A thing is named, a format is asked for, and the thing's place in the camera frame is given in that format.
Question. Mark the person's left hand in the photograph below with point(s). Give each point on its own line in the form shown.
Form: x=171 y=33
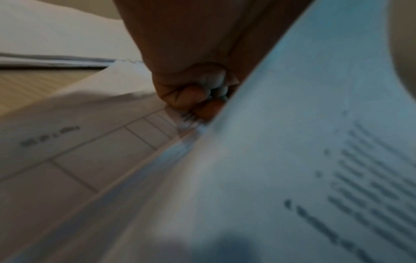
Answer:
x=201 y=38

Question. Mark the sheaf of papers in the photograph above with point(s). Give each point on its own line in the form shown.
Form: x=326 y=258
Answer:
x=292 y=154

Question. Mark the H.R. paper stack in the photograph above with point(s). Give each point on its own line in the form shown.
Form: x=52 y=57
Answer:
x=48 y=33

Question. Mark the unsorted pile of papers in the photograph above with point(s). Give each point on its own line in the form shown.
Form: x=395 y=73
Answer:
x=81 y=154

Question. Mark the round wooden table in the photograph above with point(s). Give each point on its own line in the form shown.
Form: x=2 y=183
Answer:
x=32 y=87

